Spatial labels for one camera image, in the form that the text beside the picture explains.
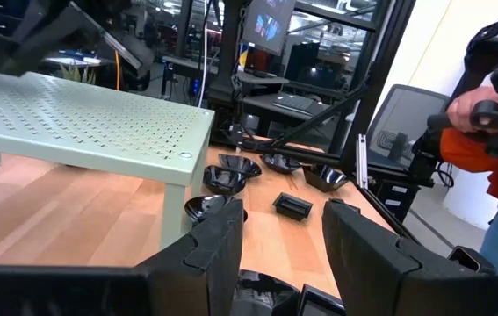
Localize silver metal bracket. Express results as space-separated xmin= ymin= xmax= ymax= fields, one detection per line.
xmin=356 ymin=133 xmax=369 ymax=190

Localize grey mesh office chair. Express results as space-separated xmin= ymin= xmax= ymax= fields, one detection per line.
xmin=364 ymin=83 xmax=451 ymax=172

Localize black office desk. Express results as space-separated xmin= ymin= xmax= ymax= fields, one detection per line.
xmin=235 ymin=69 xmax=350 ymax=133

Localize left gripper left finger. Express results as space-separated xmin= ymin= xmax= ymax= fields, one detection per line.
xmin=0 ymin=199 xmax=245 ymax=316

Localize person's hand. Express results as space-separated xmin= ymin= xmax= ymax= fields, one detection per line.
xmin=445 ymin=85 xmax=498 ymax=134

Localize yellow power cord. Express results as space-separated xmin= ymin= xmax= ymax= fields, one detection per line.
xmin=113 ymin=49 xmax=122 ymax=92

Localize white hanging cable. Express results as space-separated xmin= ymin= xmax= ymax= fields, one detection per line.
xmin=197 ymin=0 xmax=211 ymax=109

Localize green perforated metal shelf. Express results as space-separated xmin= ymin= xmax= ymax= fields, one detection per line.
xmin=0 ymin=65 xmax=216 ymax=249

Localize person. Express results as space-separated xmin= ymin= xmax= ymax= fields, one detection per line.
xmin=439 ymin=126 xmax=498 ymax=277

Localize potted succulent plant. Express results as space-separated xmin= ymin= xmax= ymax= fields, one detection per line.
xmin=58 ymin=62 xmax=97 ymax=86

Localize black computer keyboard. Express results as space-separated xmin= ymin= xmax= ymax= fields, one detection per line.
xmin=272 ymin=93 xmax=316 ymax=116

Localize black drawer unit white labels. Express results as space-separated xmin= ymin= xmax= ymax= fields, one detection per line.
xmin=369 ymin=173 xmax=421 ymax=225

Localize computer monitor with blue images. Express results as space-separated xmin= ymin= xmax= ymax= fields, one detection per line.
xmin=242 ymin=0 xmax=297 ymax=57

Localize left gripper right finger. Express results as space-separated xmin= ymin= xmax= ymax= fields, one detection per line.
xmin=321 ymin=199 xmax=498 ymax=316

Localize black deep square bowl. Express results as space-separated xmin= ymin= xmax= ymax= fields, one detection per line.
xmin=301 ymin=164 xmax=350 ymax=193

